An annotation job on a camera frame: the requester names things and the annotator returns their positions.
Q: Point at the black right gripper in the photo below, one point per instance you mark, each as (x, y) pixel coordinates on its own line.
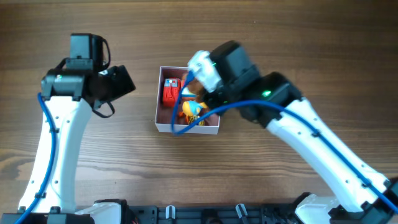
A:
(214, 97)

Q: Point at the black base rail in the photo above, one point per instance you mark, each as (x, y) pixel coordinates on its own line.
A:
(259, 214)

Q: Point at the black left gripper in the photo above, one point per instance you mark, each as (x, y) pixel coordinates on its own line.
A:
(125, 83)

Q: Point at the orange duck toy blue hat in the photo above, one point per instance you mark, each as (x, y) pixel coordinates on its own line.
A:
(191, 111)

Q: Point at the red toy fire truck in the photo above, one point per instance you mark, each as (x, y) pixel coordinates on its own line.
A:
(171, 91)

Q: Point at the brown plush toy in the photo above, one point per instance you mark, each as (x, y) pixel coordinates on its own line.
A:
(195, 87)

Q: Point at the yellow round wheel toy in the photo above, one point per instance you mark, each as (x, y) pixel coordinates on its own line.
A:
(192, 119)

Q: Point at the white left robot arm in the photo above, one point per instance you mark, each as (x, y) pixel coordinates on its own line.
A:
(68, 99)

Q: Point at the multicolour puzzle cube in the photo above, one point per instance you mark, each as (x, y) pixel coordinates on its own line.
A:
(185, 93)

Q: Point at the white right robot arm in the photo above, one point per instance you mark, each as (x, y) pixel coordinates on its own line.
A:
(360, 193)

